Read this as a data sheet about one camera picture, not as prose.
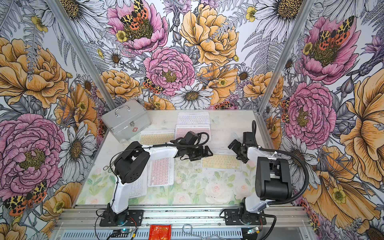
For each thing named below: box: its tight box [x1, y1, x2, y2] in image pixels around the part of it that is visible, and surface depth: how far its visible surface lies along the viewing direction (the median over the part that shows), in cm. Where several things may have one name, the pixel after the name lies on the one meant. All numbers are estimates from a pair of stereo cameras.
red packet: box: [148, 224, 172, 240], surface depth 71 cm
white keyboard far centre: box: [177, 112, 210, 125], surface depth 118 cm
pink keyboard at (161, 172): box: [147, 157, 175, 187], surface depth 89 cm
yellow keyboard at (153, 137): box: [140, 130, 176, 145], surface depth 107 cm
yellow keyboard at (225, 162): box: [201, 153, 242, 172], surface depth 94 cm
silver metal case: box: [100, 99, 152, 143], surface depth 101 cm
